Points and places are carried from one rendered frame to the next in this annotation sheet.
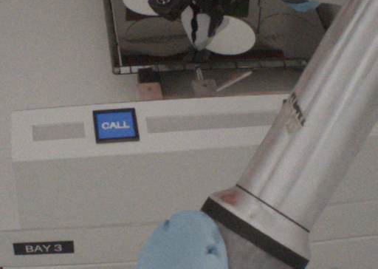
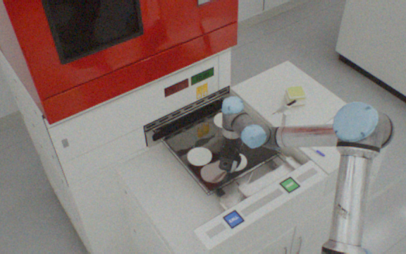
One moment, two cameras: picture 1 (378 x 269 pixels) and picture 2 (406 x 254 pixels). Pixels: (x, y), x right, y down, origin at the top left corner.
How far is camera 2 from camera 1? 0.71 m
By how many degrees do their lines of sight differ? 17
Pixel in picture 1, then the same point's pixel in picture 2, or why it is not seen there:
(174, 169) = (257, 224)
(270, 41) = (251, 156)
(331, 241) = (304, 220)
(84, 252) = not seen: outside the picture
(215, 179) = (269, 221)
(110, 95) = (204, 201)
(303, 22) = not seen: hidden behind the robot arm
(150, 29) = (208, 171)
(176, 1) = (230, 164)
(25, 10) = (144, 177)
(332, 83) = (353, 197)
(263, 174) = (342, 235)
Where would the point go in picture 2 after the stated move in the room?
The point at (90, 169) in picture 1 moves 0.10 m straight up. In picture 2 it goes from (232, 238) to (233, 222)
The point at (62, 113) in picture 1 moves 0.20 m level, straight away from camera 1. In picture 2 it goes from (212, 222) to (182, 184)
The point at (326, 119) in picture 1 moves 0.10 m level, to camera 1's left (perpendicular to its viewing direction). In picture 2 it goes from (356, 210) to (325, 224)
